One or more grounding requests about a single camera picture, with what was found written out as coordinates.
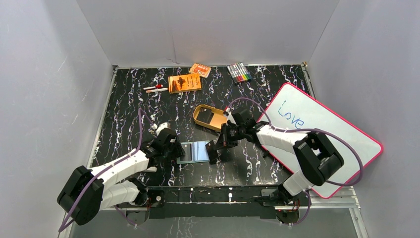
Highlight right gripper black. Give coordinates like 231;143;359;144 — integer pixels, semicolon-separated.
214;122;245;150

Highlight small orange card pack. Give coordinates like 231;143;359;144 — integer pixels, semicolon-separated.
189;63;211;78

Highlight pink framed whiteboard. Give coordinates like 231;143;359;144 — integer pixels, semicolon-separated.
260;83;383;199

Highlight orange book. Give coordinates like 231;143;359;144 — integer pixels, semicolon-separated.
168;74;202;94

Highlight black credit card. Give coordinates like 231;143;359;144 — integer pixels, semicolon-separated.
179;143;193;164

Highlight red capped marker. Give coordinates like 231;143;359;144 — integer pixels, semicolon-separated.
143;84;163;90

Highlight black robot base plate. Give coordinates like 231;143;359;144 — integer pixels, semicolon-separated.
117;185;310;224

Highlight tan oval tray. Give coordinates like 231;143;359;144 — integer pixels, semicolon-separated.
193;104;227;132

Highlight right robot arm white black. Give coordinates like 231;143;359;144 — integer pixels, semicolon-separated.
206;111;344;226

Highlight white marker pen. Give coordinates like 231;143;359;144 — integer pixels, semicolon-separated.
146;88;168;93

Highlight white whiteboard eraser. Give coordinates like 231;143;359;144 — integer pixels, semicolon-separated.
144;167;157;173

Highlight black cards in tray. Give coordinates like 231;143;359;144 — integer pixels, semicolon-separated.
197;108;214;124

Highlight coloured marker set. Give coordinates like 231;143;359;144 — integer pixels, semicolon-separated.
227;62;253;84

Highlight aluminium frame rail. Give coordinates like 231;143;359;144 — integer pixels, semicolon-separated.
59;186;369;238

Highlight black whiteboard clip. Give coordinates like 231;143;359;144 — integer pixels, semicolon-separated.
262;148;272;159

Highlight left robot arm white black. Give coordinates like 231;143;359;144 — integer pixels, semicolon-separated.
57;122;185;225

